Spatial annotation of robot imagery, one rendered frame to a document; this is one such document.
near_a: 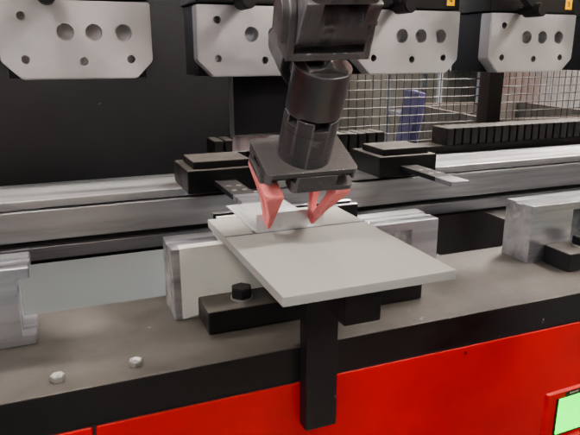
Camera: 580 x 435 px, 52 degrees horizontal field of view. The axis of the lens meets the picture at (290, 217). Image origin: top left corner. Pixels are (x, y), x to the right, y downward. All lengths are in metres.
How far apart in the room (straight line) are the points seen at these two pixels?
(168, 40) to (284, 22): 0.73
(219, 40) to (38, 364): 0.41
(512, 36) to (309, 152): 0.40
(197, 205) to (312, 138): 0.45
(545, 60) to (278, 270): 0.54
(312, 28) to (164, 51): 0.74
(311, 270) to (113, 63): 0.31
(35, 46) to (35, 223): 0.38
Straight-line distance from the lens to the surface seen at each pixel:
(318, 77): 0.55
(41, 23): 0.67
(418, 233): 0.87
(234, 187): 0.90
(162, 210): 0.99
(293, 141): 0.59
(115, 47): 0.68
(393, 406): 0.81
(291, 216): 0.69
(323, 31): 0.53
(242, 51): 0.70
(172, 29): 1.24
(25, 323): 0.79
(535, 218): 1.01
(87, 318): 0.80
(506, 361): 0.89
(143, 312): 0.80
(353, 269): 0.57
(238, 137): 0.75
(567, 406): 0.76
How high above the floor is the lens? 1.20
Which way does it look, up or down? 16 degrees down
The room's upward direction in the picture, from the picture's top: straight up
